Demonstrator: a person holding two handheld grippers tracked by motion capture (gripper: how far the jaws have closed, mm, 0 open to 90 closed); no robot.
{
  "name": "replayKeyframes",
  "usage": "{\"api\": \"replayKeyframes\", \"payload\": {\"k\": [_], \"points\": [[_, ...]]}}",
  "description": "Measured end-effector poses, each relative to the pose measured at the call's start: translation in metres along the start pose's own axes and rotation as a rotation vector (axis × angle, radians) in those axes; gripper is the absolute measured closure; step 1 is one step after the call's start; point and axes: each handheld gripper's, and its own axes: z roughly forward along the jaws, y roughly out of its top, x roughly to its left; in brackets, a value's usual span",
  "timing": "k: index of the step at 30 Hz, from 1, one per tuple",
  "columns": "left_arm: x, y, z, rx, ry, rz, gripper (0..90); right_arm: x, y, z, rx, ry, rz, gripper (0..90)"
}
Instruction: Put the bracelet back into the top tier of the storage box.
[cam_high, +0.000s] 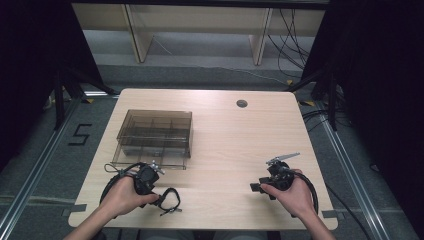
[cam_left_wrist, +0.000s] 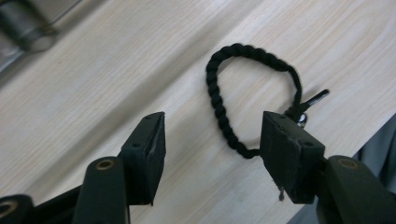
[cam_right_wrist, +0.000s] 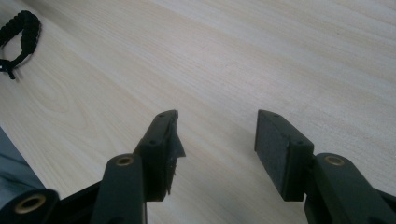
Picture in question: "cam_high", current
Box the aluminium floor rail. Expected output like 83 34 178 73
0 96 84 238
314 99 392 240

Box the grey tape strip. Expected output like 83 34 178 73
61 203 88 217
321 209 340 220

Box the person's right hand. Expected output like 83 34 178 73
260 168 318 222

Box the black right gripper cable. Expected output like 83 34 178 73
290 169 320 219

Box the black curtain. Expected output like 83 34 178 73
0 0 104 173
299 0 424 231

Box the thin black floor cable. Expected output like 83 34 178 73
324 184 373 240

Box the transparent smoky plastic drawer box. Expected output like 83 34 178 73
110 108 194 171

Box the bundle of black hanging cables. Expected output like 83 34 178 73
267 8 318 79

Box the black metal stand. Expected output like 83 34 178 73
53 64 119 131
285 68 344 132

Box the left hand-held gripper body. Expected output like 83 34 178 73
132 161 166 196

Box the person's left hand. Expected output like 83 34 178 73
99 174 161 220

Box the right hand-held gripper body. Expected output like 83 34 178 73
258 152 301 202

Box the black strap loop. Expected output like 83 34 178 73
150 187 183 217

